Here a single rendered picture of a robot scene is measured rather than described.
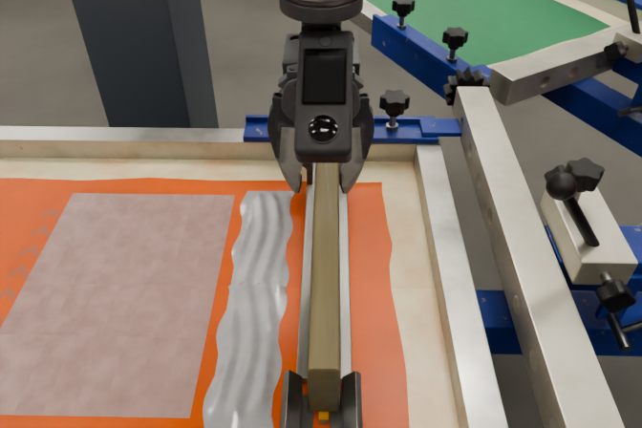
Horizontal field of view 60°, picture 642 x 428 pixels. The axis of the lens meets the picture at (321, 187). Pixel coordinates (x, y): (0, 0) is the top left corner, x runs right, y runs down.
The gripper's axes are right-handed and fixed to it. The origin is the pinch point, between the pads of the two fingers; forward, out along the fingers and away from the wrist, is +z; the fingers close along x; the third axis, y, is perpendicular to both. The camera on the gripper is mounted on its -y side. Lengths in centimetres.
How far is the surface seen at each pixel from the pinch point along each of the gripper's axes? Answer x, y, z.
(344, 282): -2.7, -2.5, 12.4
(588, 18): -60, 79, 17
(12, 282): 38.5, 0.1, 16.4
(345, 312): -2.8, -6.8, 12.4
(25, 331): 34.0, -7.0, 16.3
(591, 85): -53, 54, 19
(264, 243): 7.7, 7.0, 16.0
